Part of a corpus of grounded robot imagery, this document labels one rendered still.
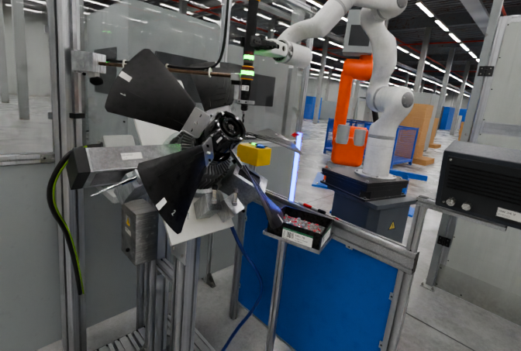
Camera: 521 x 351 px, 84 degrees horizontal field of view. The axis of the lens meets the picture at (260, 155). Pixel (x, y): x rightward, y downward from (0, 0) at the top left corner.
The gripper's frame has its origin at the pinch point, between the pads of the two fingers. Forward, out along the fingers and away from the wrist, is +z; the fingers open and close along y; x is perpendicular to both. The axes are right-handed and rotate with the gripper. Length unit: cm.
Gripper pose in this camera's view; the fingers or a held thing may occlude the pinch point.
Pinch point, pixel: (250, 42)
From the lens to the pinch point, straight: 105.8
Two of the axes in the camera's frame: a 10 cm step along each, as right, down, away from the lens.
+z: -7.1, 0.6, -7.0
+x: 1.0, -9.8, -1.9
